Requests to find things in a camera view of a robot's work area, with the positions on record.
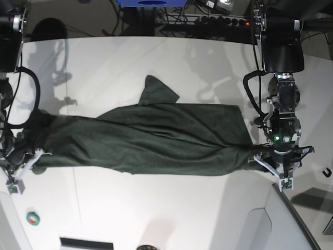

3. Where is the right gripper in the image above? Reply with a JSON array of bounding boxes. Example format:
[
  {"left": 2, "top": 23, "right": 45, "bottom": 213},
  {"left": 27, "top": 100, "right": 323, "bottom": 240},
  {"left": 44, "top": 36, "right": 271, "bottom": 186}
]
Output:
[{"left": 1, "top": 148, "right": 52, "bottom": 182}]

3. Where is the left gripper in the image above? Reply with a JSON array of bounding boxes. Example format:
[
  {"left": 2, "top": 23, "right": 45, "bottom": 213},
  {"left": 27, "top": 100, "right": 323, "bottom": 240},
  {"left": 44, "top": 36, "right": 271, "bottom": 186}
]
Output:
[{"left": 248, "top": 146, "right": 315, "bottom": 182}]

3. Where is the dark green t-shirt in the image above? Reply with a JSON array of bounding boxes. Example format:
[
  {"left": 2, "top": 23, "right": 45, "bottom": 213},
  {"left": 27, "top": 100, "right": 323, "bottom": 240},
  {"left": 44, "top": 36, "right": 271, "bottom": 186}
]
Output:
[{"left": 23, "top": 75, "right": 265, "bottom": 176}]

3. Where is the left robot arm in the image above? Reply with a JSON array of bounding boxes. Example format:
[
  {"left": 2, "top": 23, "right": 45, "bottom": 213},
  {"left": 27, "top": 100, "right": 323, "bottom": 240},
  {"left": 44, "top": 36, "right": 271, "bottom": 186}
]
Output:
[{"left": 243, "top": 1, "right": 332, "bottom": 190}]

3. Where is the black U-shaped clip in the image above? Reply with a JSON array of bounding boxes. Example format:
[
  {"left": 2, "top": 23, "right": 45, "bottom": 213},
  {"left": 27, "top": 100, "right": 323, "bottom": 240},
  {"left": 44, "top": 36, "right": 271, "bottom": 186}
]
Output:
[{"left": 322, "top": 168, "right": 332, "bottom": 178}]

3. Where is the green red tape roll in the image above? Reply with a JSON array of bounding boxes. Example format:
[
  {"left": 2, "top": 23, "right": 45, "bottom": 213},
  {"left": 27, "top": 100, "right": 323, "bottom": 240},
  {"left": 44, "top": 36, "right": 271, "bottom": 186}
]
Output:
[{"left": 26, "top": 212, "right": 40, "bottom": 226}]

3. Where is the white tray with black slot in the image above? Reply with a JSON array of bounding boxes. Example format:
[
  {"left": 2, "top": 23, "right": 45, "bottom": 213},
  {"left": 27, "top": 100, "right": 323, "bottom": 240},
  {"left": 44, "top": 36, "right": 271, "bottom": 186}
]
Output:
[{"left": 59, "top": 237, "right": 114, "bottom": 250}]

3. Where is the black round dotted object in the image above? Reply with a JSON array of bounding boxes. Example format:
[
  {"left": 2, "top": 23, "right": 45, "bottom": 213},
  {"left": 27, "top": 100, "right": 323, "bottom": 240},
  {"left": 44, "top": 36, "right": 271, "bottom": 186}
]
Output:
[{"left": 136, "top": 245, "right": 157, "bottom": 250}]

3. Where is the white power strip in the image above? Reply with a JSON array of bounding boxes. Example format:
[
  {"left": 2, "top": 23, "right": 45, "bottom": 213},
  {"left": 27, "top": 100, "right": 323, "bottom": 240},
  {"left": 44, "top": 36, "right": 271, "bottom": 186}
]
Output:
[{"left": 155, "top": 13, "right": 251, "bottom": 28}]

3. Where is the blue plastic bin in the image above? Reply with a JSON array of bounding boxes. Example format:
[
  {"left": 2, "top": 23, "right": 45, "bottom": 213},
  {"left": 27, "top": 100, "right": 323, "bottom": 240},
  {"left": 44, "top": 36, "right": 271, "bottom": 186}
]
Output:
[{"left": 116, "top": 0, "right": 187, "bottom": 7}]

